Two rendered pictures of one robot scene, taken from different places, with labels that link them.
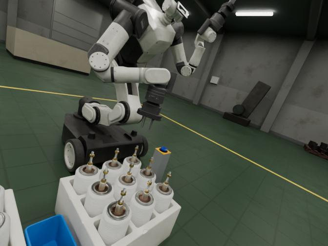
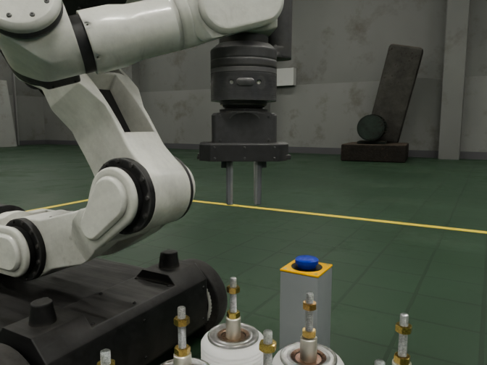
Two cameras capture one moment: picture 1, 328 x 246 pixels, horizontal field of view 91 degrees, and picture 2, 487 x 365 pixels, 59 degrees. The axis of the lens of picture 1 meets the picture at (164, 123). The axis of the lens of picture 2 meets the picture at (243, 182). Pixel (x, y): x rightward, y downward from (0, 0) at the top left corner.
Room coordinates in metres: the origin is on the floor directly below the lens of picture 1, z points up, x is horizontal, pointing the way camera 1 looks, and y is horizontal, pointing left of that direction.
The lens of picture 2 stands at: (0.17, 0.16, 0.56)
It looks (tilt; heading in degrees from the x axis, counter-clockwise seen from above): 8 degrees down; 353
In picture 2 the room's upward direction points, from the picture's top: straight up
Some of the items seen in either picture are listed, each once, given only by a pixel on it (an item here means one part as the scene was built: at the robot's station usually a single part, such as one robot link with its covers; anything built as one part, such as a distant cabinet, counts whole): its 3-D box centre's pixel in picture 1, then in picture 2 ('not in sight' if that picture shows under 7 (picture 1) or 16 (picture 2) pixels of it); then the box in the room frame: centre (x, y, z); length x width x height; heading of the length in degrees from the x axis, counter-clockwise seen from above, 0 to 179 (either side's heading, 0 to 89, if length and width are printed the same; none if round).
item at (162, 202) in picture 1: (157, 205); not in sight; (0.62, -0.09, 0.16); 0.10 x 0.10 x 0.18
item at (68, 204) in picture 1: (118, 209); not in sight; (0.60, 0.07, 0.09); 0.39 x 0.39 x 0.18; 52
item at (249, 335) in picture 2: (133, 160); (233, 335); (0.77, 0.09, 0.25); 0.08 x 0.08 x 0.01
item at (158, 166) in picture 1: (155, 173); (304, 352); (0.88, -0.05, 0.16); 0.07 x 0.07 x 0.31; 52
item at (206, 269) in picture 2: (138, 145); (192, 296); (1.29, 0.15, 0.10); 0.20 x 0.05 x 0.20; 53
